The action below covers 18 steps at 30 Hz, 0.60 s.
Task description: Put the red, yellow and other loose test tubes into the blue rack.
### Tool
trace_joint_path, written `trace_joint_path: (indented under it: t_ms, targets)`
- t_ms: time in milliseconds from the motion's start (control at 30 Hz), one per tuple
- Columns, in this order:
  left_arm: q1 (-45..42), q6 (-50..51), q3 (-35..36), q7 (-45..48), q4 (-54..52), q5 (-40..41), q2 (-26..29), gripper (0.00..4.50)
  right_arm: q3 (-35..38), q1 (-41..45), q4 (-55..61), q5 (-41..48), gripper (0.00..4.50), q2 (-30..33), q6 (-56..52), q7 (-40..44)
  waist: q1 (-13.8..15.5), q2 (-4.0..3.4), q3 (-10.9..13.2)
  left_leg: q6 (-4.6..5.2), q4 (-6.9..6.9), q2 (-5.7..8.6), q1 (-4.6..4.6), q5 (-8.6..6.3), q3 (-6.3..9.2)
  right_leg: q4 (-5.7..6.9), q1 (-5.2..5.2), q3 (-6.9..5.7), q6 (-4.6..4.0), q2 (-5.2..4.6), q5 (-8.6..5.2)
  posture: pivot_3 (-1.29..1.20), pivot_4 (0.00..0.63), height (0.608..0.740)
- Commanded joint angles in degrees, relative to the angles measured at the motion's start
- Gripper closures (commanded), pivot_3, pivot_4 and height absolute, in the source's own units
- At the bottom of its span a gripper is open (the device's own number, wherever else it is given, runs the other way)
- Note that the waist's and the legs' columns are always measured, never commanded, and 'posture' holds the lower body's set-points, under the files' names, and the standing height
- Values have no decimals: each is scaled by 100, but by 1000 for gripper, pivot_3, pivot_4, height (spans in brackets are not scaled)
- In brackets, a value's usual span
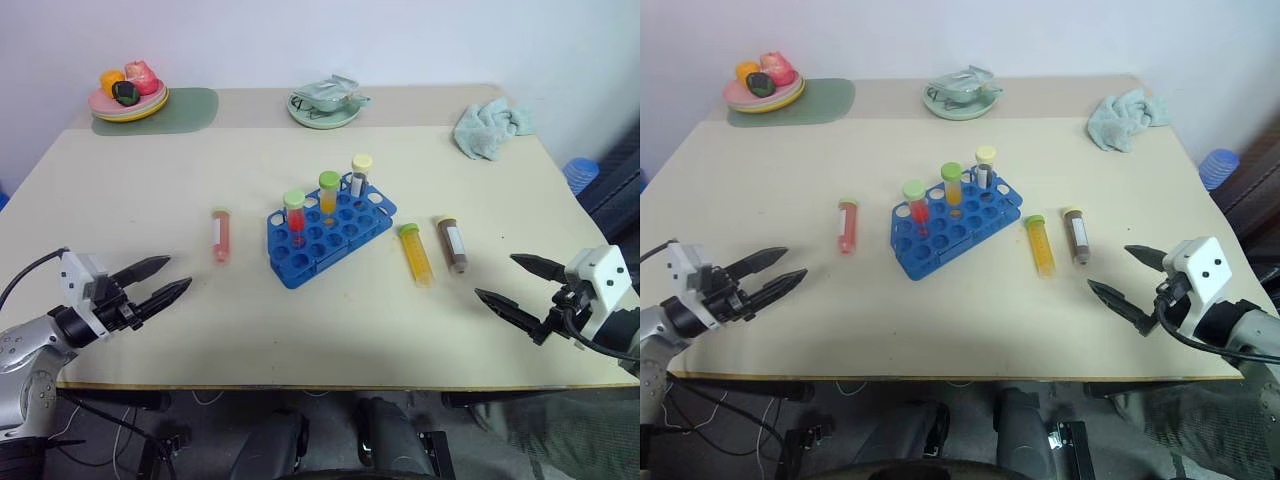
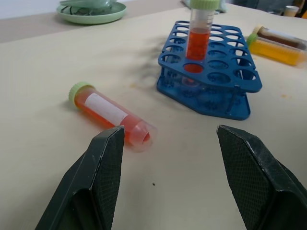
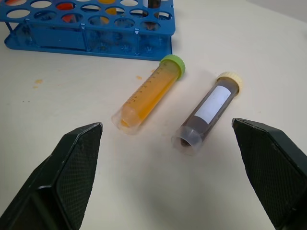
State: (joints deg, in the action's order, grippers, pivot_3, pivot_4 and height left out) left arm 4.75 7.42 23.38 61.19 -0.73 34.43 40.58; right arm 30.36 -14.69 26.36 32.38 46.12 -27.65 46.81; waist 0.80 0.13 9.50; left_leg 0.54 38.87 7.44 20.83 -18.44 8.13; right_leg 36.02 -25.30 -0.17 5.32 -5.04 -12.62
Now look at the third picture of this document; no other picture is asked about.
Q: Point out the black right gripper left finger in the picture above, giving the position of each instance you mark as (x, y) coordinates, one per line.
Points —
(60, 177)

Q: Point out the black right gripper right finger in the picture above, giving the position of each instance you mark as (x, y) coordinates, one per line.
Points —
(271, 172)

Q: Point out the cream-capped dark liquid tube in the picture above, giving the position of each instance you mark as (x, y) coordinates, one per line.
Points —
(206, 115)

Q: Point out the green-capped orange liquid tube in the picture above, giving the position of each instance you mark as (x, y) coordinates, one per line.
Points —
(151, 93)

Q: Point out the blue plastic tube rack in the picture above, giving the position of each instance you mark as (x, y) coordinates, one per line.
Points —
(100, 38)

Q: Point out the red tube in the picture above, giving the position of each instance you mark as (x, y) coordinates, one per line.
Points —
(66, 7)

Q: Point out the dark brown tube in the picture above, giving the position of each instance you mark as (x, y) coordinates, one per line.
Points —
(153, 3)

